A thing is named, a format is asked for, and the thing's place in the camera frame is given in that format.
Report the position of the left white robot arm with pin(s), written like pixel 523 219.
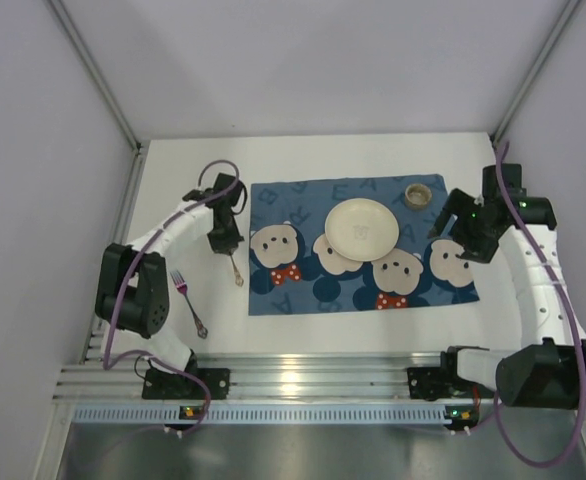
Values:
pixel 133 287

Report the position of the blue cartoon mouse placemat cloth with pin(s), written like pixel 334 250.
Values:
pixel 294 270

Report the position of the aluminium frame post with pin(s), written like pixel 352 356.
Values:
pixel 92 68
pixel 534 71

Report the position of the cream round plate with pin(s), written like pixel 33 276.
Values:
pixel 362 229

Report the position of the small glass cup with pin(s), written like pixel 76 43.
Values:
pixel 417 196

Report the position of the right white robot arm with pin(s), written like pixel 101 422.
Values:
pixel 549 369

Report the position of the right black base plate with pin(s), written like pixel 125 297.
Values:
pixel 434 383

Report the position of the gold spoon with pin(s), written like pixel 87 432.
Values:
pixel 238 278

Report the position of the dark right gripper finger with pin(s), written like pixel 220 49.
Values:
pixel 442 225
pixel 459 201

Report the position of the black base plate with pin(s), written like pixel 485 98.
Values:
pixel 434 383
pixel 160 385

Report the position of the aluminium mounting rail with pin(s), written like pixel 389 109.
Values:
pixel 292 377

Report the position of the left aluminium frame post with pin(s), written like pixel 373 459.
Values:
pixel 92 68

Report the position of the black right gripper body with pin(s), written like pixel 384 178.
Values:
pixel 462 220

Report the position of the slotted grey cable duct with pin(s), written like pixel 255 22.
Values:
pixel 279 414

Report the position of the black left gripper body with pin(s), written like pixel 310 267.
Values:
pixel 225 239

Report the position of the right aluminium frame post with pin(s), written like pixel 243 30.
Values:
pixel 534 71

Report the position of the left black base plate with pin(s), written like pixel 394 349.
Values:
pixel 160 385

